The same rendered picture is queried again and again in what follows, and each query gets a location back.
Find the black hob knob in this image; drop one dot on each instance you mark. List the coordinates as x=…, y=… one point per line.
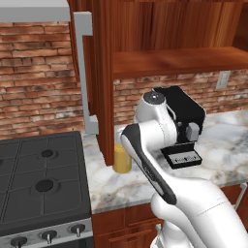
x=77, y=229
x=18, y=241
x=49, y=235

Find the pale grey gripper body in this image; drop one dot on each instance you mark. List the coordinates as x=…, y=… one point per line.
x=193, y=131

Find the tall wooden cupboard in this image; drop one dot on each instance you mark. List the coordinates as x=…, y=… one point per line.
x=103, y=64

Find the grey wall socket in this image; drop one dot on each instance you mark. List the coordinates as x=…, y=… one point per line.
x=223, y=80

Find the grey extractor hood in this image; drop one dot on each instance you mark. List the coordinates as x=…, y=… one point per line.
x=34, y=9

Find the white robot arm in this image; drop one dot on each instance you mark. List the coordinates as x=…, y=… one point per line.
x=193, y=210

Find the black coffee machine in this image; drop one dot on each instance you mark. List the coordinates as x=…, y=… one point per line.
x=185, y=103

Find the yellow cup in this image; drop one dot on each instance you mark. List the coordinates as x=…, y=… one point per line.
x=122, y=161

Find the wooden drawer front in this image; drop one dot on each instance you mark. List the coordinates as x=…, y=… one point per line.
x=124, y=218

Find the wooden cupboard door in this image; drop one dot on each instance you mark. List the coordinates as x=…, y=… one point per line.
x=240, y=210

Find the black gas hob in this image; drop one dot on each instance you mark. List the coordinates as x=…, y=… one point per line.
x=42, y=180

